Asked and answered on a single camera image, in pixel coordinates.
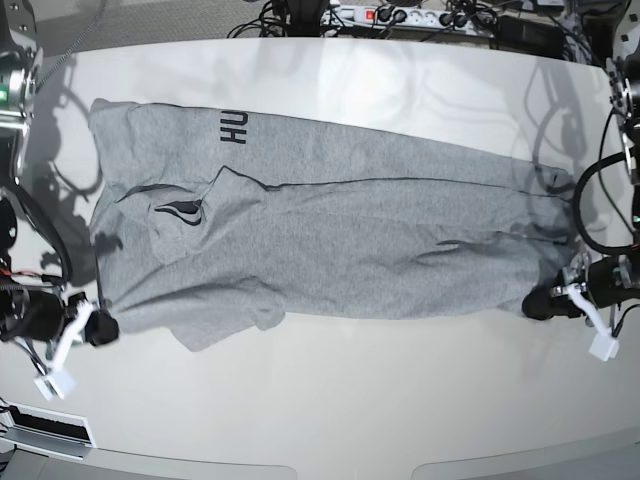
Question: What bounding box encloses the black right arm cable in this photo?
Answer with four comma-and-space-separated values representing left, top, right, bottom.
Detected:
0, 182, 74, 301

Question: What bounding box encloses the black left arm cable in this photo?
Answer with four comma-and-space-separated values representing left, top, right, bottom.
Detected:
574, 154, 640, 256

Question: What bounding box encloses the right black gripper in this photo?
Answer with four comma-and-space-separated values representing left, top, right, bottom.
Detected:
29, 292, 120, 347

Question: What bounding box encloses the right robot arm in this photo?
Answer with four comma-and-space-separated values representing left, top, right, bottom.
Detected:
1, 1, 106, 343

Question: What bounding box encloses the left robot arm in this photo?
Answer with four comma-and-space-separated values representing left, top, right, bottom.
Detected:
522, 1, 639, 321

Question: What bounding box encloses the white slotted table bracket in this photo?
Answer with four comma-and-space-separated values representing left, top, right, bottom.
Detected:
1, 402, 98, 461

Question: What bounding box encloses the white power strip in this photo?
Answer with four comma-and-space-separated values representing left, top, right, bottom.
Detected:
320, 4, 491, 35

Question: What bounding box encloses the grey t-shirt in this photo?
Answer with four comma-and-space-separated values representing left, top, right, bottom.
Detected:
89, 99, 573, 351

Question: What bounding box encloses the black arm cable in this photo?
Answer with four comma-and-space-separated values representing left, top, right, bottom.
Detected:
0, 182, 74, 301
574, 154, 640, 256

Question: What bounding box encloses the black power adapter brick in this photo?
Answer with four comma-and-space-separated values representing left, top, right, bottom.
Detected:
494, 15, 566, 59

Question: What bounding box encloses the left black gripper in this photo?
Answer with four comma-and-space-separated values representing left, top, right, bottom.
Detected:
521, 257, 630, 321

